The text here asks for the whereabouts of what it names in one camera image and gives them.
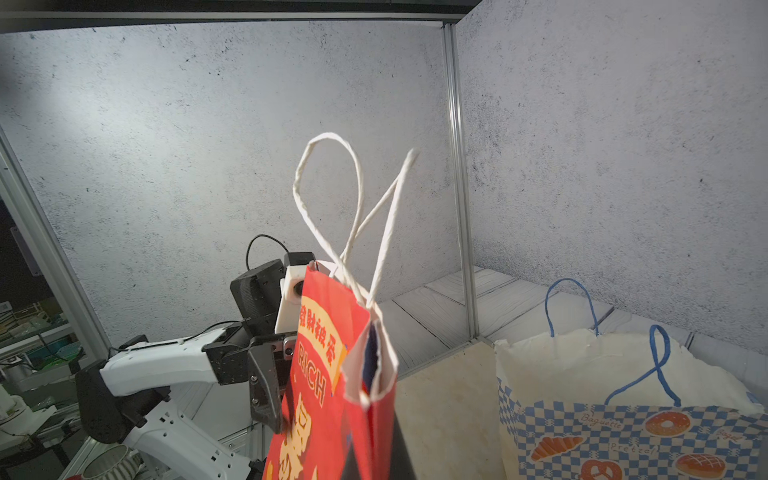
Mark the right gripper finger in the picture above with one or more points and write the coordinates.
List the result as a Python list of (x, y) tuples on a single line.
[(401, 467)]

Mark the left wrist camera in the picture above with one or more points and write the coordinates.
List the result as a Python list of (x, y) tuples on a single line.
[(291, 287)]

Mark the red and white paper bag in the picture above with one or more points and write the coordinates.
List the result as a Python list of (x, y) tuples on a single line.
[(342, 384)]

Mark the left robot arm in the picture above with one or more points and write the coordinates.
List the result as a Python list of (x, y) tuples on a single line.
[(128, 399)]

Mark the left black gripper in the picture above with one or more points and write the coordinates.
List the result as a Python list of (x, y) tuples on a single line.
[(263, 362)]

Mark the blue checkered paper bag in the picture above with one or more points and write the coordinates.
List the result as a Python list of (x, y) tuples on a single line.
[(592, 405)]

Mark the left metal frame post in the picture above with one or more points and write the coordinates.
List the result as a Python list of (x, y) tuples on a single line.
[(460, 174)]

